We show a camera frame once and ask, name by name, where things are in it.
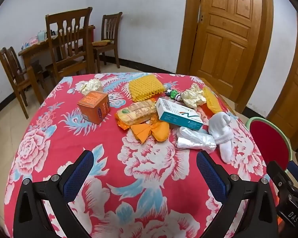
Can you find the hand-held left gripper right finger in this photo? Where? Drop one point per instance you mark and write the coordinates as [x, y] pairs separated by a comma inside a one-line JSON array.
[[210, 176]]

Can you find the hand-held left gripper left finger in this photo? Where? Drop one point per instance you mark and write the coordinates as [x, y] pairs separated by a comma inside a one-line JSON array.
[[78, 176]]

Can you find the red green-rimmed basin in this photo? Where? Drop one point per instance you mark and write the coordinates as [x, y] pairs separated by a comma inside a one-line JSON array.
[[266, 138]]

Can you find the orange bow wrapper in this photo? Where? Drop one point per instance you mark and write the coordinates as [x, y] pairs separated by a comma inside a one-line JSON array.
[[161, 131]]

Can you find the orange cardboard box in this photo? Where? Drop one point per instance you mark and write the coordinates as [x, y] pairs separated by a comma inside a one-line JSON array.
[[93, 109]]

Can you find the white teal medicine box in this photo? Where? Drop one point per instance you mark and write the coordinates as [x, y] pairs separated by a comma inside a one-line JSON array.
[[178, 115]]

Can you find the yellow foam fruit net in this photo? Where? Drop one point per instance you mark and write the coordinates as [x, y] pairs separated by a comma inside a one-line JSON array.
[[212, 100], [145, 88]]

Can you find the clear plastic bag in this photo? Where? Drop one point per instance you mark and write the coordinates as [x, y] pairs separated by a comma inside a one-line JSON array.
[[193, 140]]

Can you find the red floral tablecloth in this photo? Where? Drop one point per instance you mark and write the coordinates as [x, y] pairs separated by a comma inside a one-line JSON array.
[[114, 153]]

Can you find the white sock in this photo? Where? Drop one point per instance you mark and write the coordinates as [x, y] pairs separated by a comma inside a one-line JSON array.
[[223, 133]]

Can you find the wooden door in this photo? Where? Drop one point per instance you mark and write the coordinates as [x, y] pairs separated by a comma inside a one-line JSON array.
[[295, 91], [225, 42]]

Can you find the crumpled cream paper ball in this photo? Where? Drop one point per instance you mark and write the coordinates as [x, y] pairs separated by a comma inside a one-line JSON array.
[[193, 98], [90, 86]]

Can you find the biscuit pack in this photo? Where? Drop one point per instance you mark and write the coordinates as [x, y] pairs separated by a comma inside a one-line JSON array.
[[136, 112]]

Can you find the small green toy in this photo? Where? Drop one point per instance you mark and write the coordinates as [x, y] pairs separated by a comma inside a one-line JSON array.
[[173, 94]]

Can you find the yellow seat cushion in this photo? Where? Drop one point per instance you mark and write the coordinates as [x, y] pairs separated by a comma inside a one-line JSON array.
[[100, 42]]

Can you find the wooden dining table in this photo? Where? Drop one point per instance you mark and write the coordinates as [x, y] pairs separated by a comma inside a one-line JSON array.
[[39, 45]]

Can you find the pink packet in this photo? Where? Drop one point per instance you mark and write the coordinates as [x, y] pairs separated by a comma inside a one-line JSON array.
[[33, 40]]

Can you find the pale green teapot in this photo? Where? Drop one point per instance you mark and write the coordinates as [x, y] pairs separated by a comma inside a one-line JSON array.
[[41, 35]]

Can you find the tall wooden chair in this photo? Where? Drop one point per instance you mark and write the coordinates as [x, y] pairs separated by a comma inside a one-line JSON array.
[[67, 29]]

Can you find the wooden chair with cushion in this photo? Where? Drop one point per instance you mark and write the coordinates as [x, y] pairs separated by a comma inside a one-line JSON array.
[[110, 24]]

